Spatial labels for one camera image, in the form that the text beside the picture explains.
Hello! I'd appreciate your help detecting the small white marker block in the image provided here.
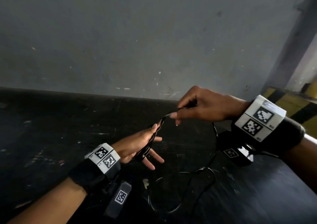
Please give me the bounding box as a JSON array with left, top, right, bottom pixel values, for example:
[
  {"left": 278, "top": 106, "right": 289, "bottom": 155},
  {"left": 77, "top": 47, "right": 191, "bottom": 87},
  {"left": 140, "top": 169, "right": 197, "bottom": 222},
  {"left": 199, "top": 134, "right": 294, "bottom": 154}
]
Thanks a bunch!
[{"left": 85, "top": 143, "right": 121, "bottom": 174}]

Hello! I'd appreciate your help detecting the yellow object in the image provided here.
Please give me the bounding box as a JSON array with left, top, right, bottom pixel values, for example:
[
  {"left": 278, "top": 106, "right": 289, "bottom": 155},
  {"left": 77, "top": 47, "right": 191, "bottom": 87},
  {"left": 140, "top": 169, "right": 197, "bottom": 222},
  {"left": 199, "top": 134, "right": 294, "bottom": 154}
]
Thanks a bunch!
[{"left": 304, "top": 79, "right": 317, "bottom": 98}]

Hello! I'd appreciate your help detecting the yellow black striped curb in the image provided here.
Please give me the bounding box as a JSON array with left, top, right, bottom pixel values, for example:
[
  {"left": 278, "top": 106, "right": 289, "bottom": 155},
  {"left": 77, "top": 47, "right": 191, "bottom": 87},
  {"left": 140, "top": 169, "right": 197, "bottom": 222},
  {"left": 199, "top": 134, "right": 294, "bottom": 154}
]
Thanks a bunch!
[{"left": 262, "top": 86, "right": 317, "bottom": 133}]

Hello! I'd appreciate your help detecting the person's right forearm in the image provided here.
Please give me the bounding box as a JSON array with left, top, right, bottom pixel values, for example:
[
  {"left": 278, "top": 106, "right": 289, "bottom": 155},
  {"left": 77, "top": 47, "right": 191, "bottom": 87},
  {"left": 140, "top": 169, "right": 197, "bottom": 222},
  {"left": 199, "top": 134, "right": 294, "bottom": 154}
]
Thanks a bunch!
[{"left": 282, "top": 133, "right": 317, "bottom": 197}]

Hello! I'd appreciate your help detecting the large white marker block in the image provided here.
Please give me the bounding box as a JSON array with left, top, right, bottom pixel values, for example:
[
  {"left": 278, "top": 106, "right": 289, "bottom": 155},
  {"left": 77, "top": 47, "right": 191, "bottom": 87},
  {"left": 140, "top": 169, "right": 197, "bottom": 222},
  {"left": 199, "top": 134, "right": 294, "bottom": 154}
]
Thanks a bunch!
[{"left": 234, "top": 95, "right": 287, "bottom": 143}]

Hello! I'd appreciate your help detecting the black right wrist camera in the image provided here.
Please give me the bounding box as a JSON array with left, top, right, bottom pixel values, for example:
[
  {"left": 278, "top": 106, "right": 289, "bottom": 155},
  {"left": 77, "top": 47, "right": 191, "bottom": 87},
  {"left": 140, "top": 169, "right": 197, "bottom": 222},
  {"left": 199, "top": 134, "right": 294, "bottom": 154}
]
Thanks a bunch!
[{"left": 216, "top": 131, "right": 255, "bottom": 167}]

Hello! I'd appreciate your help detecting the black wrist band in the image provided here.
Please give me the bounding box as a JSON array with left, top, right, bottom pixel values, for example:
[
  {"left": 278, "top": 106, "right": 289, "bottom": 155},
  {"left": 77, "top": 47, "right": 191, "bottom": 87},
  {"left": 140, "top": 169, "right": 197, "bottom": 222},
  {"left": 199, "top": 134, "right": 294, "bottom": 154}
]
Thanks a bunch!
[
  {"left": 256, "top": 117, "right": 306, "bottom": 158},
  {"left": 69, "top": 157, "right": 122, "bottom": 195}
]

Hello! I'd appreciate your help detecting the black left wrist band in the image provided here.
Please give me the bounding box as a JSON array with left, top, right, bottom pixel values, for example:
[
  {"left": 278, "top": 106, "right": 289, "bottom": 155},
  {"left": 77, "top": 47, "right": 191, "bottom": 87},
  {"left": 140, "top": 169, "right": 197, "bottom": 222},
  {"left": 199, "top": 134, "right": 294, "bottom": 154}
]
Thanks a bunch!
[{"left": 69, "top": 157, "right": 122, "bottom": 195}]

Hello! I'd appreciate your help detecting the black right wrist band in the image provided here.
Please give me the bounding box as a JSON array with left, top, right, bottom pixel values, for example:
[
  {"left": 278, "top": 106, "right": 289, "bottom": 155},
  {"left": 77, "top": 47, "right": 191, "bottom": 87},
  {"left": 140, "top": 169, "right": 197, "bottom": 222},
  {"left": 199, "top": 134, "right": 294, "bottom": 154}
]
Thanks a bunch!
[{"left": 256, "top": 117, "right": 306, "bottom": 158}]

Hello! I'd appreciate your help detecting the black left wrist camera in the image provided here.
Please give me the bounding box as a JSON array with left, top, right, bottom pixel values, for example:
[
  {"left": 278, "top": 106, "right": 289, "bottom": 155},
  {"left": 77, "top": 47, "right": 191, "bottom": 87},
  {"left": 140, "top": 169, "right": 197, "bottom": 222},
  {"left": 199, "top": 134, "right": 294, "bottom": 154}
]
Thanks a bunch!
[{"left": 104, "top": 181, "right": 132, "bottom": 219}]

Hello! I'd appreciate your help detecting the person's right hand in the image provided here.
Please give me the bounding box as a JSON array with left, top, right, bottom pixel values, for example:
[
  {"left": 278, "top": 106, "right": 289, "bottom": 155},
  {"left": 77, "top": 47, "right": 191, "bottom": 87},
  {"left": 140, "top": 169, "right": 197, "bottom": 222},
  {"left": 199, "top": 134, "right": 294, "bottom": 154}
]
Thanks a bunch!
[{"left": 170, "top": 86, "right": 250, "bottom": 126}]

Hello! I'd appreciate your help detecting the thin black cable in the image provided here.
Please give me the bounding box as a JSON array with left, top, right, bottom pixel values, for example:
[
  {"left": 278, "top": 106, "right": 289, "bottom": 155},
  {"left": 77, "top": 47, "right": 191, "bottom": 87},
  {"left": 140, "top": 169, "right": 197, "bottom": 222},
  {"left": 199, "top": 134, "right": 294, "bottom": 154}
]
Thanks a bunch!
[{"left": 134, "top": 106, "right": 219, "bottom": 213}]

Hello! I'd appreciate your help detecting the person's left forearm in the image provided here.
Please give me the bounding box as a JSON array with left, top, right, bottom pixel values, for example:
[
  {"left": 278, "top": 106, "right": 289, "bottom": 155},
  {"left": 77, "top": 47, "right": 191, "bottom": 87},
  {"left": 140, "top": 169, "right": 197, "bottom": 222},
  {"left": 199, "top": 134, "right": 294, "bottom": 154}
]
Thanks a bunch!
[{"left": 7, "top": 177, "right": 88, "bottom": 224}]

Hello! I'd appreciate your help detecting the person's left hand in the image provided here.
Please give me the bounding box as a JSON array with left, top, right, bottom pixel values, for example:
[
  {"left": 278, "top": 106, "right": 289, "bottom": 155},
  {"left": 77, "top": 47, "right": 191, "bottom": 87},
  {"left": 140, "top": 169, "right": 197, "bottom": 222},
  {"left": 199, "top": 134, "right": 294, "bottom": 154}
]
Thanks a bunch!
[{"left": 112, "top": 123, "right": 165, "bottom": 171}]

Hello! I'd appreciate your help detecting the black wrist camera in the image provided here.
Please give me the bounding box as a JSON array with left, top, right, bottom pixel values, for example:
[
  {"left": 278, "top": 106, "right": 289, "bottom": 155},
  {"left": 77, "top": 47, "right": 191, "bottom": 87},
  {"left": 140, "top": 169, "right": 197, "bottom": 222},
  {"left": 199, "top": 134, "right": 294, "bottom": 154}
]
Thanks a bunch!
[
  {"left": 216, "top": 131, "right": 255, "bottom": 167},
  {"left": 104, "top": 181, "right": 132, "bottom": 219}
]

